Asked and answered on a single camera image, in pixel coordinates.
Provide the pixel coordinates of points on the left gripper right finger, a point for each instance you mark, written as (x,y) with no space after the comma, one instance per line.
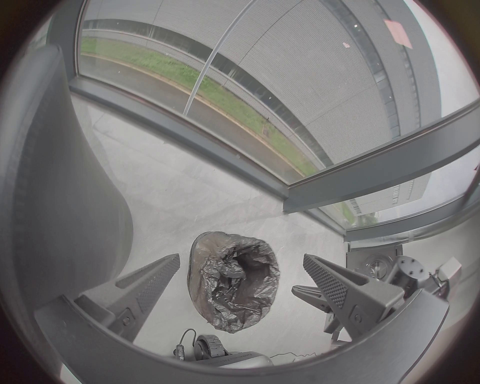
(356,296)

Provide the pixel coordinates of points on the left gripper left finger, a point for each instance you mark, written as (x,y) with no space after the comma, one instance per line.
(131,300)

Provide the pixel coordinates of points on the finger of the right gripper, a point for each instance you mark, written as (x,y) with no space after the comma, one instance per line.
(307,294)
(332,324)

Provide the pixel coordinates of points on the black plastic bag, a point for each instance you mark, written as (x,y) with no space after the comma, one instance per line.
(240,292)

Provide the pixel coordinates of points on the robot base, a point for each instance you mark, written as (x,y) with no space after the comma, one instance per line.
(243,360)

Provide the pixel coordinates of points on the dark grey washing machine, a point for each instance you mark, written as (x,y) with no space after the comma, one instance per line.
(360,262)

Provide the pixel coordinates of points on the window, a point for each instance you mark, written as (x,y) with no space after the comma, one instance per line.
(375,176)

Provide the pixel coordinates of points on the dark grey round chair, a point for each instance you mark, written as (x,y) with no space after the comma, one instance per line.
(63,187)

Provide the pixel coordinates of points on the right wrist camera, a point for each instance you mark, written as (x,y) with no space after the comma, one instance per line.
(449,272)

